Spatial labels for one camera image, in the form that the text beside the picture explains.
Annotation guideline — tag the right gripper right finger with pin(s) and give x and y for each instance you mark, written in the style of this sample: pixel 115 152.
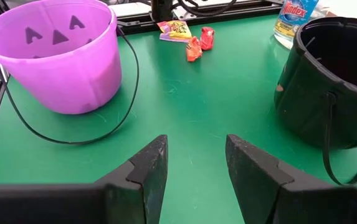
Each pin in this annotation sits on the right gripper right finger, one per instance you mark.
pixel 259 186

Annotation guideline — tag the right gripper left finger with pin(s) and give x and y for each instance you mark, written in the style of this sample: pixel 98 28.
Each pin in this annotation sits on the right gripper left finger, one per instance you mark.
pixel 140 186

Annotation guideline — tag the black plastic bucket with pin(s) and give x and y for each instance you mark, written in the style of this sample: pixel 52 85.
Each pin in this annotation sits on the black plastic bucket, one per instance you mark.
pixel 315 105

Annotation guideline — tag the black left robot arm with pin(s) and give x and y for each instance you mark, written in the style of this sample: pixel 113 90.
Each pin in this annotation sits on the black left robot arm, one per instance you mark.
pixel 162 9

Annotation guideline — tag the orange Reese's candy pack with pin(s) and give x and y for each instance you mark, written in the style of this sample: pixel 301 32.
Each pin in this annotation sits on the orange Reese's candy pack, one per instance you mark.
pixel 193 49

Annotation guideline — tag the red Kit Kat candy pack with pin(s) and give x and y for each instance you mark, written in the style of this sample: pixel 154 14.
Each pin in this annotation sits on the red Kit Kat candy pack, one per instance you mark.
pixel 207 39

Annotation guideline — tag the yellow Sour Patch candy pack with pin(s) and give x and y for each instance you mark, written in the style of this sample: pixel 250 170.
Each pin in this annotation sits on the yellow Sour Patch candy pack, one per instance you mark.
pixel 176 29

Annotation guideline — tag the green felt table mat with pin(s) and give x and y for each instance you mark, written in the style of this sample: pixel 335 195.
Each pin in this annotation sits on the green felt table mat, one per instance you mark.
pixel 197 102

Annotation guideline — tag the purple plastic bucket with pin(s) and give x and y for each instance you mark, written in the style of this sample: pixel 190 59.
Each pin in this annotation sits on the purple plastic bucket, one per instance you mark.
pixel 66 81

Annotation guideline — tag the Windex spray bottle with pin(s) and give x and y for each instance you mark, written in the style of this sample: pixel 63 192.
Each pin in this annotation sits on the Windex spray bottle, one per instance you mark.
pixel 293 18

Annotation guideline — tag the white metal bracket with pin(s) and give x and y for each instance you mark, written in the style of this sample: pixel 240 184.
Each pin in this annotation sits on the white metal bracket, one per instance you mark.
pixel 184 14

